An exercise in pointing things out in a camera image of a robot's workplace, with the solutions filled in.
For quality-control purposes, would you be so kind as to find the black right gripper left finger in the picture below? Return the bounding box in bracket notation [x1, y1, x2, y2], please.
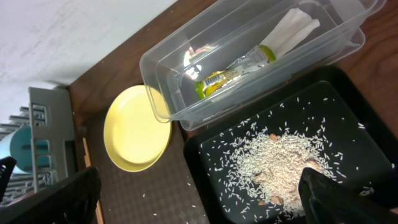
[1, 166, 101, 223]

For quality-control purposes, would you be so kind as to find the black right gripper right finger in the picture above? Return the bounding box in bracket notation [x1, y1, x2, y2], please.
[298, 167, 397, 224]

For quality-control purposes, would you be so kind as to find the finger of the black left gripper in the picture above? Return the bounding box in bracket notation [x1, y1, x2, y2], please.
[0, 156, 16, 200]

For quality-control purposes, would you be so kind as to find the light blue bowl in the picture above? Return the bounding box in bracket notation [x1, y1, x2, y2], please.
[1, 126, 50, 174]

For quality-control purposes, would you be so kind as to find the wooden chopstick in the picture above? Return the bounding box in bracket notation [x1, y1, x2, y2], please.
[82, 138, 104, 224]

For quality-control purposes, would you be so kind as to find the yellow plate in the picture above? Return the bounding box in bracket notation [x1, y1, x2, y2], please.
[103, 85, 172, 172]

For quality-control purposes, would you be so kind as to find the green white snack wrapper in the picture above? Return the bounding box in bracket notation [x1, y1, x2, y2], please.
[194, 44, 276, 99]

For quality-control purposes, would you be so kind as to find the pile of rice waste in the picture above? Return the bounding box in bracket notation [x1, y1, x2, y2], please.
[214, 128, 346, 219]

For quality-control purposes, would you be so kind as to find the black waste tray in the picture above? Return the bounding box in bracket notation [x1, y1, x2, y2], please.
[184, 67, 397, 223]

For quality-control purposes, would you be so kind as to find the grey dish rack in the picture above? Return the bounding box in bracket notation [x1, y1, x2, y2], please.
[1, 87, 76, 207]

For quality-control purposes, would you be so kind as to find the brown serving tray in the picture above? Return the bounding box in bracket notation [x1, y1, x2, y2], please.
[76, 120, 208, 224]

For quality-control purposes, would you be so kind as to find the clear plastic bin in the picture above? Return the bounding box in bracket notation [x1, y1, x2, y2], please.
[140, 0, 384, 131]

